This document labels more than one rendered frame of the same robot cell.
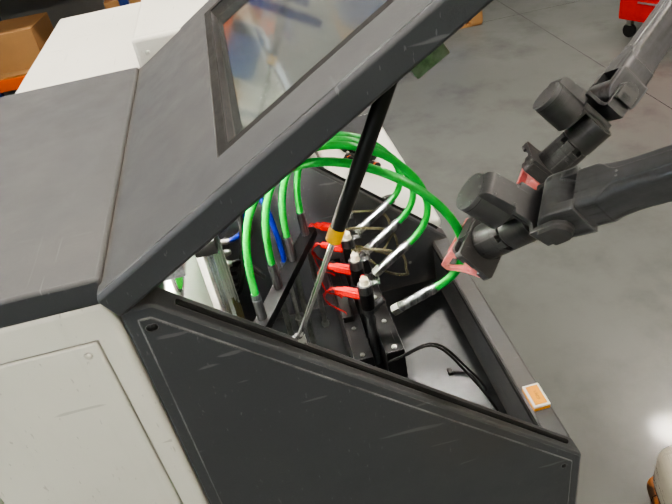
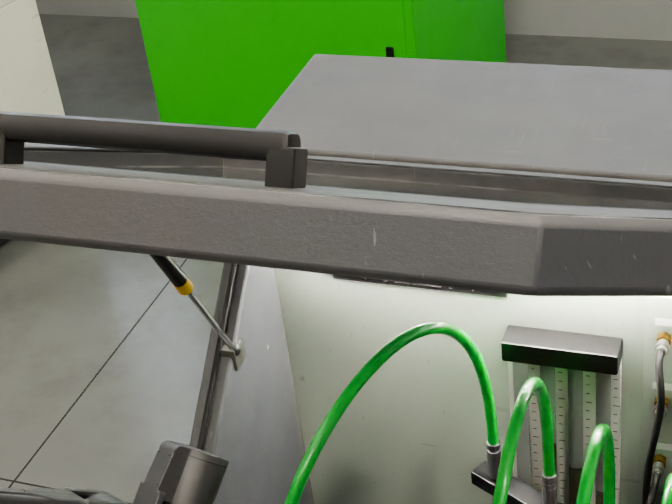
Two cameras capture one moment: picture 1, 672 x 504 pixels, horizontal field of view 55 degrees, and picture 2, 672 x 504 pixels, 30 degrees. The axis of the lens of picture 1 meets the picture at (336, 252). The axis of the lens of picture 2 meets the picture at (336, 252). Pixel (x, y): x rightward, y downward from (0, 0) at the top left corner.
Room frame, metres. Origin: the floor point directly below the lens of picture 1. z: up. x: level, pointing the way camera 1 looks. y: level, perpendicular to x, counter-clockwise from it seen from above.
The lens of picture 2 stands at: (1.34, -0.97, 2.26)
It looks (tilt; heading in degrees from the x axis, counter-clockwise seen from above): 33 degrees down; 118
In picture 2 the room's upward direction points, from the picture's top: 8 degrees counter-clockwise
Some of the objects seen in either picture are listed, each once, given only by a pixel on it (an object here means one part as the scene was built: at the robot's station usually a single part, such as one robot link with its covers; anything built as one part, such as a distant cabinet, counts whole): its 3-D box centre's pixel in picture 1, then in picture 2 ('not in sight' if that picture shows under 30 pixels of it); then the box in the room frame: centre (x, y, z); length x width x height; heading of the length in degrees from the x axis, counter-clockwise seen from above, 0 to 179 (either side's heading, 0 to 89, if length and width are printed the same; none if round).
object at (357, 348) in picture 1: (364, 326); not in sight; (1.05, -0.03, 0.91); 0.34 x 0.10 x 0.15; 5
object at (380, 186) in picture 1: (366, 169); not in sight; (1.64, -0.13, 0.97); 0.70 x 0.22 x 0.03; 5
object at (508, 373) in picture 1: (488, 347); not in sight; (0.95, -0.28, 0.87); 0.62 x 0.04 x 0.16; 5
